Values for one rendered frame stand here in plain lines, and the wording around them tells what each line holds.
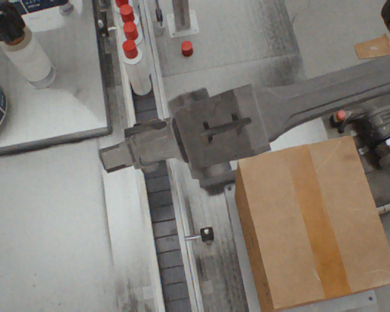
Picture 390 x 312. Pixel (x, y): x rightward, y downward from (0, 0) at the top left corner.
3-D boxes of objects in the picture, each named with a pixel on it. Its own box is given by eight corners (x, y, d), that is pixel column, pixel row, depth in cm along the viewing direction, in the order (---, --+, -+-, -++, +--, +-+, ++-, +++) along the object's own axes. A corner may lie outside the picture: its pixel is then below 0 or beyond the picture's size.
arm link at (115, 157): (157, 169, 93) (144, 128, 92) (102, 186, 93) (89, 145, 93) (162, 165, 105) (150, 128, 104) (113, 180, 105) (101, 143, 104)
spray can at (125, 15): (128, 51, 133) (112, 4, 113) (145, 45, 133) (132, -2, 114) (133, 66, 131) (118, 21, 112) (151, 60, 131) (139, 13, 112)
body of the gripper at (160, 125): (123, 127, 110) (121, 135, 103) (166, 118, 110) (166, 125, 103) (129, 153, 112) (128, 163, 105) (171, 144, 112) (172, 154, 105)
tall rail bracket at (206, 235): (184, 243, 118) (179, 229, 102) (213, 237, 118) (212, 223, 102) (186, 255, 117) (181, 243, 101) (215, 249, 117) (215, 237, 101)
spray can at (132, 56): (130, 83, 129) (115, 39, 110) (148, 76, 129) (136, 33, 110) (136, 99, 127) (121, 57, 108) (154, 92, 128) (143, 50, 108)
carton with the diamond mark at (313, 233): (233, 195, 119) (237, 157, 94) (325, 176, 120) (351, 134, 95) (261, 315, 109) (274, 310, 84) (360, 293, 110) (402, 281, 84)
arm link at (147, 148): (243, 167, 57) (217, 82, 57) (201, 182, 56) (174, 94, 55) (160, 170, 98) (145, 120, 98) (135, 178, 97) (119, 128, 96)
